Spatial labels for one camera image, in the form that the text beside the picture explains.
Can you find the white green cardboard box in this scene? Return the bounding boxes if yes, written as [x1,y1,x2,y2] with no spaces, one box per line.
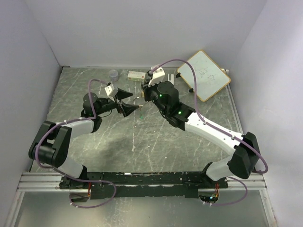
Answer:
[127,71,146,82]

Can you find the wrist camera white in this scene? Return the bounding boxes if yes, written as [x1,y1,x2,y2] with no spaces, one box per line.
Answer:
[105,83,118,97]
[148,67,165,87]

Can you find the small whiteboard yellow frame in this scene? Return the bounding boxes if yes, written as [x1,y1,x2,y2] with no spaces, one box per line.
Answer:
[188,50,231,102]

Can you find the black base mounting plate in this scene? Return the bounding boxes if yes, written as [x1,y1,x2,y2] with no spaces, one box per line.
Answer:
[59,172,228,200]

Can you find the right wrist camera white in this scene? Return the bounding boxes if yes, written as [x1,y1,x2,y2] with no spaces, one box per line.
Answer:
[148,67,165,87]

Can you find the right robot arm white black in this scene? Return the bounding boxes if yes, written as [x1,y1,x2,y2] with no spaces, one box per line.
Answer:
[142,81,260,188]

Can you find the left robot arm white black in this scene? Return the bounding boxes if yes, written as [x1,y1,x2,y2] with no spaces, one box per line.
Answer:
[28,88,139,189]

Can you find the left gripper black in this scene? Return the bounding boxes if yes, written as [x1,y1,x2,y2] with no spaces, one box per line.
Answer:
[96,88,140,118]

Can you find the aluminium rail frame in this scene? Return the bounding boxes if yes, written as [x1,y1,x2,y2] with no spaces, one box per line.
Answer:
[16,66,267,192]

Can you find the clear plastic cup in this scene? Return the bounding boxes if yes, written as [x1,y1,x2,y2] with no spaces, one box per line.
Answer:
[109,70,119,82]

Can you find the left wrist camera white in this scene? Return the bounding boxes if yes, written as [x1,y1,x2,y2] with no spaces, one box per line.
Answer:
[105,83,118,97]

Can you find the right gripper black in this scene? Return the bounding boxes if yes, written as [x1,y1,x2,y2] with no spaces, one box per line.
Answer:
[141,77,168,115]

